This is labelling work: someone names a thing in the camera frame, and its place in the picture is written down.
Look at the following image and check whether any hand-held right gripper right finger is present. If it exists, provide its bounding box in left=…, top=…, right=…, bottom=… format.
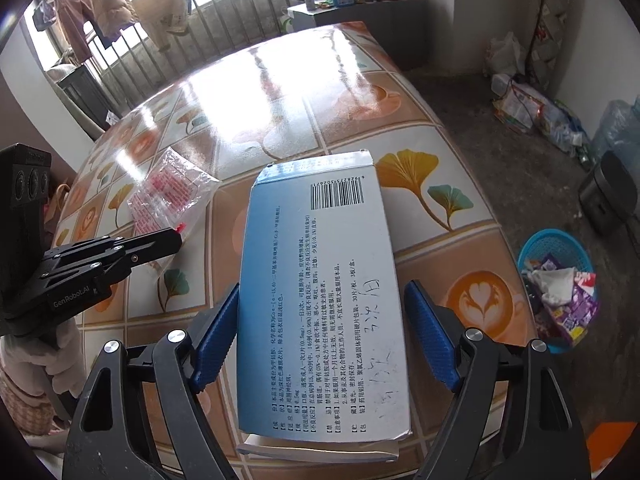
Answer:
left=404, top=280, right=586, bottom=480

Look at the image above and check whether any large blue water jug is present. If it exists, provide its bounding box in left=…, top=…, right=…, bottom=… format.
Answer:
left=590, top=100, right=640, bottom=171

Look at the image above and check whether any pile of wrappers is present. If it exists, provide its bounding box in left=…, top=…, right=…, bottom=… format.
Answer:
left=492, top=74, right=588, bottom=156

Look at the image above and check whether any grey cabinet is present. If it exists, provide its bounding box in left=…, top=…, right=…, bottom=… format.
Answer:
left=287, top=0, right=431, bottom=71

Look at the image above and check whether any beige hanging cloth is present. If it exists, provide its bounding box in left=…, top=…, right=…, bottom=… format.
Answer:
left=135, top=0, right=193, bottom=51

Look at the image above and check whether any dark blue garment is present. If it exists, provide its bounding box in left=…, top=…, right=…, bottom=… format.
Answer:
left=32, top=0, right=53, bottom=31

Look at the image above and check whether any printed folded board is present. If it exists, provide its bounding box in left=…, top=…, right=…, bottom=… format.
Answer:
left=530, top=0, right=573, bottom=98

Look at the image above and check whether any clear packet red print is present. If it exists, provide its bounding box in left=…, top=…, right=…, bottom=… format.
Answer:
left=127, top=147, right=221, bottom=241

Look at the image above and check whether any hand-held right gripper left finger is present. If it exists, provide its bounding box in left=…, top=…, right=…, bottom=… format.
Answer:
left=62, top=282, right=241, bottom=480

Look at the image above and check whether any orange box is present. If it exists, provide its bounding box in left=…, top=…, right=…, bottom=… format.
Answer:
left=585, top=422, right=638, bottom=466

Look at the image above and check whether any dark chair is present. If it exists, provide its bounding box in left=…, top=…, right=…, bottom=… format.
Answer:
left=55, top=65, right=118, bottom=141

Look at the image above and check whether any white folded leaflet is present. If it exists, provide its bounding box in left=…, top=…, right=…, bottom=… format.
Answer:
left=235, top=432, right=401, bottom=463

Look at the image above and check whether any white tissue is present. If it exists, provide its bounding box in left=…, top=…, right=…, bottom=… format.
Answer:
left=530, top=267, right=576, bottom=306

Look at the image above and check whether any blue plastic basket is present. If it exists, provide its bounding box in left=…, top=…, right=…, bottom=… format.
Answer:
left=517, top=230, right=596, bottom=353

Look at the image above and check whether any black rice cooker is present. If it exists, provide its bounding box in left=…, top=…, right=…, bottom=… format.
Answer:
left=578, top=150, right=640, bottom=233

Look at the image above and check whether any white blue medicine box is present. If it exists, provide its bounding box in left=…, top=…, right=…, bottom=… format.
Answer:
left=236, top=149, right=413, bottom=443

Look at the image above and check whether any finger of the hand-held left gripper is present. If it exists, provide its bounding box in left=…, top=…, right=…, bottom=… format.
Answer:
left=42, top=241, right=183, bottom=291
left=50, top=228, right=183, bottom=266

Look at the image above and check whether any pink garment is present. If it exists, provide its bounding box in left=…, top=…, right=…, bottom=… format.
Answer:
left=52, top=0, right=96, bottom=61

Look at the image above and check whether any white plastic bag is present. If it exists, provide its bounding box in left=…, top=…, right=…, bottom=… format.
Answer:
left=484, top=31, right=526, bottom=78

